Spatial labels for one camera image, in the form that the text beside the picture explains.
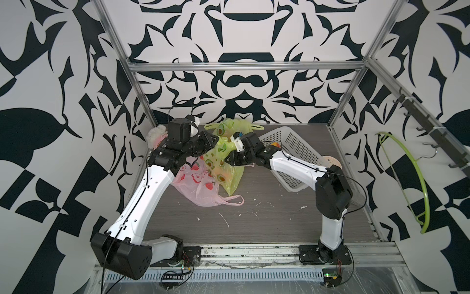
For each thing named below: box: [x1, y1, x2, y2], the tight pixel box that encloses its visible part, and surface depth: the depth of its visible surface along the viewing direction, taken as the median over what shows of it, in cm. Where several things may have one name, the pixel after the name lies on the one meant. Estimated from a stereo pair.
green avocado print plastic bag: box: [204, 118, 265, 149], surface depth 98 cm
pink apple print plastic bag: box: [170, 154, 245, 208], surface depth 91 cm
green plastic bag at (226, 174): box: [202, 135, 246, 196], surface depth 89 cm
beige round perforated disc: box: [320, 154, 343, 170], surface depth 102 cm
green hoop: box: [375, 132, 431, 234], surface depth 67 cm
